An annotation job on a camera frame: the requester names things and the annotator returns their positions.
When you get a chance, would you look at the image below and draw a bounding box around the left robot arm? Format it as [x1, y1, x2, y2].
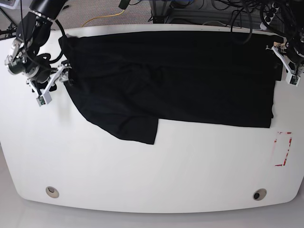
[260, 0, 304, 79]

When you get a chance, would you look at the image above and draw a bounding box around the yellow cable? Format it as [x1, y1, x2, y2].
[82, 9, 125, 27]

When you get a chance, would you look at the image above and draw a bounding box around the black T-shirt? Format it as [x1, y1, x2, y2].
[59, 31, 283, 144]

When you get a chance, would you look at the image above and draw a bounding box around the left table grommet hole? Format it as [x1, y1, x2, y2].
[46, 186, 59, 199]

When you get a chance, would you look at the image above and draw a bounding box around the right table grommet hole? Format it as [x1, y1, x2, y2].
[253, 189, 267, 201]

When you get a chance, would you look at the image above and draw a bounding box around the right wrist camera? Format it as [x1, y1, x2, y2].
[36, 92, 52, 106]

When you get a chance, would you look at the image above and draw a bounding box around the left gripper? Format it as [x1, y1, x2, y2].
[266, 42, 304, 76]

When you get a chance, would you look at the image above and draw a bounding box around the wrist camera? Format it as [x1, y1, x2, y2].
[285, 72, 301, 86]
[36, 92, 52, 106]

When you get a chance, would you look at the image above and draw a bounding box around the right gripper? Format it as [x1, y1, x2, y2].
[26, 62, 76, 97]

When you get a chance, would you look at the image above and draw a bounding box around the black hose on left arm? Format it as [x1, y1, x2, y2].
[229, 0, 254, 45]

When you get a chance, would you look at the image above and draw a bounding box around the table grommet hole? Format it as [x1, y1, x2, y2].
[253, 189, 267, 201]
[46, 186, 59, 199]

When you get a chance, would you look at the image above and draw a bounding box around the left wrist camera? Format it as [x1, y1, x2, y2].
[285, 72, 301, 86]

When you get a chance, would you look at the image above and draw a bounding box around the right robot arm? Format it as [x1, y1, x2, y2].
[4, 0, 71, 105]

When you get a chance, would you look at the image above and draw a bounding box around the red tape rectangle marking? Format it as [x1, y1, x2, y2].
[272, 132, 293, 167]

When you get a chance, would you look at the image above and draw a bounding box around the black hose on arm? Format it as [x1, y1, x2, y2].
[229, 0, 254, 45]
[35, 19, 69, 65]

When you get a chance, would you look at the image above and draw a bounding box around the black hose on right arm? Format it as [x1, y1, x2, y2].
[35, 19, 69, 65]

